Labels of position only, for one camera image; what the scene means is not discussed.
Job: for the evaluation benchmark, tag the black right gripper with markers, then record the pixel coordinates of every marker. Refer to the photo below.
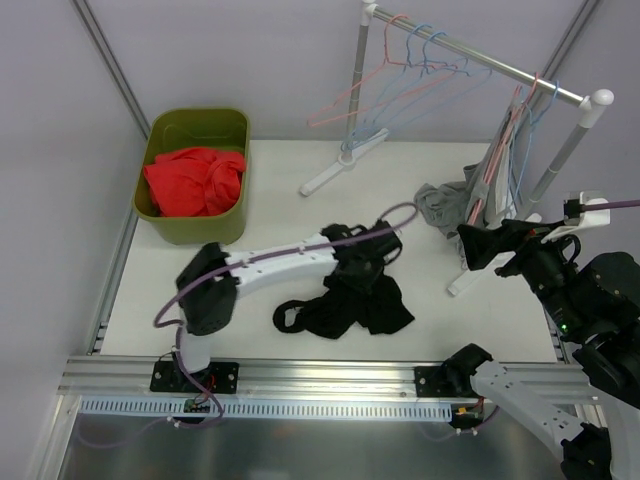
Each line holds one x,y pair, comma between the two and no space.
507,245

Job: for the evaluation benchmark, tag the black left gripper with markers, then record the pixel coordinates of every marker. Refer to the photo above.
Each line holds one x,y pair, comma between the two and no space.
367,270

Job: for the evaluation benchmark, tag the black tank top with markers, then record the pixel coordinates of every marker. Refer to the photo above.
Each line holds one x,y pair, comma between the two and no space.
379,310

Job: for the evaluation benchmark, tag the grey tank top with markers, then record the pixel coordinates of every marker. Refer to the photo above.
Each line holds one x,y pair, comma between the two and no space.
449,205

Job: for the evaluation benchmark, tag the pink wire hanger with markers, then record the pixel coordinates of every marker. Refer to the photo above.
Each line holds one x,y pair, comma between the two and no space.
347,102
491,164

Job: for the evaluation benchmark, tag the red tank top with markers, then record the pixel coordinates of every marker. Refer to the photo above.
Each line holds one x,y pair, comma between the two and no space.
195,181

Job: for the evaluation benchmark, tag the light blue wire hanger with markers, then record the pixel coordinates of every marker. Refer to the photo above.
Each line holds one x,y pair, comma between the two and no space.
414,82

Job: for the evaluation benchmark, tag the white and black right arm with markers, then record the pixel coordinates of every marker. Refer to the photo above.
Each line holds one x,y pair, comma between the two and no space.
595,308

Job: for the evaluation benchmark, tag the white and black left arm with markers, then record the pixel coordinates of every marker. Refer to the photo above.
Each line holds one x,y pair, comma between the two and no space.
214,279

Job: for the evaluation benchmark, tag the white garment on rack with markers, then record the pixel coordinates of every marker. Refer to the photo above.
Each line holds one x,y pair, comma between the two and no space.
495,208

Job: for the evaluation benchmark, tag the silver and white clothes rack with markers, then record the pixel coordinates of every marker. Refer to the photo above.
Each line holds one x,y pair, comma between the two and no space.
592,106

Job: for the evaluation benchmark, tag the olive green plastic basket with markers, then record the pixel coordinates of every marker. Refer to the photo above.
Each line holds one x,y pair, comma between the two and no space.
219,128

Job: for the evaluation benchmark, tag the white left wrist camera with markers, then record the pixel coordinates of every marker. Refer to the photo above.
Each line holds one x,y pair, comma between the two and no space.
397,232

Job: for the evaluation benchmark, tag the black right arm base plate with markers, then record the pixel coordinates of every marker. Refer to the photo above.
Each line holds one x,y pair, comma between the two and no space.
442,381

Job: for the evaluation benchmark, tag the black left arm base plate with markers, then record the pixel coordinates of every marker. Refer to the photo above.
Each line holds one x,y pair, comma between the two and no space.
218,378

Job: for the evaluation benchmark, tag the aluminium frame rail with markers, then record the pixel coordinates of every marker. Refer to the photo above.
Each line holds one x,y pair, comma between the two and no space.
308,379

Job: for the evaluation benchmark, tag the white slotted cable duct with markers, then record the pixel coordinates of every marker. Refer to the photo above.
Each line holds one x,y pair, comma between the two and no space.
252,408

